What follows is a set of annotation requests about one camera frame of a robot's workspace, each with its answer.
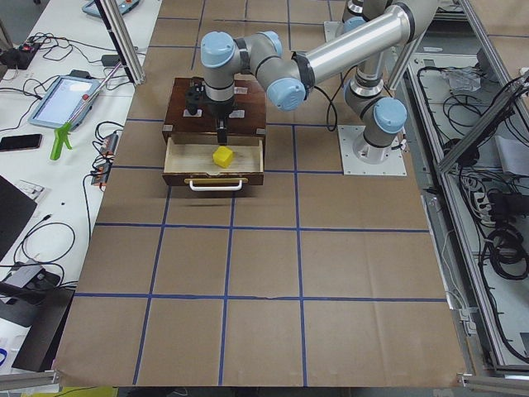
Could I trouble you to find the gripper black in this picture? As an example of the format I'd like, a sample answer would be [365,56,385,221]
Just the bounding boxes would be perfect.
[184,77,235,145]

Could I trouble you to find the yellow block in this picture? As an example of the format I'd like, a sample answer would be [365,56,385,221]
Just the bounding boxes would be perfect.
[212,146,234,169]

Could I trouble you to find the light wooden drawer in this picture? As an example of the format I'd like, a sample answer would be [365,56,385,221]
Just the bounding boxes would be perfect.
[163,133,265,191]

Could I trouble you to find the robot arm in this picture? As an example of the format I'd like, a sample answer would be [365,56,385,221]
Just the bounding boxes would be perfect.
[336,0,369,36]
[186,1,438,164]

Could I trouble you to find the dark wooden drawer box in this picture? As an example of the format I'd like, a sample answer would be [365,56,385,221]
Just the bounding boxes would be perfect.
[162,78,266,139]

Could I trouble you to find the black power adapter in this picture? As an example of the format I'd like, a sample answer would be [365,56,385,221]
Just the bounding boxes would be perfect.
[101,55,121,68]

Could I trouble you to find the teach pendant tablet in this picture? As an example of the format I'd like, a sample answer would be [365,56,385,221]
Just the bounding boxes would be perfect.
[28,75,98,128]

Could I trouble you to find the brown paper table cover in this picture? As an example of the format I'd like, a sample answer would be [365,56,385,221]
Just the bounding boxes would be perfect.
[55,1,465,387]

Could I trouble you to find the black smartphone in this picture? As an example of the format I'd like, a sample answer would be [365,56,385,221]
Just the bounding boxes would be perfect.
[0,133,43,152]

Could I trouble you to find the black laptop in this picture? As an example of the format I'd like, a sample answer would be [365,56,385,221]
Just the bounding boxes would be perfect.
[0,176,37,259]

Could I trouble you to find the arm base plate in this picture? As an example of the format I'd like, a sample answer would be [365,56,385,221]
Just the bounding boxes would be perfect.
[323,21,344,42]
[338,125,407,177]

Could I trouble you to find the green handled reacher tool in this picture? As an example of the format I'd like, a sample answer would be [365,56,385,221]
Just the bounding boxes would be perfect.
[50,62,122,160]

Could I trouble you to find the aluminium frame post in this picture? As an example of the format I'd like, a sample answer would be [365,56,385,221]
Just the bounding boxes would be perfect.
[98,0,145,86]

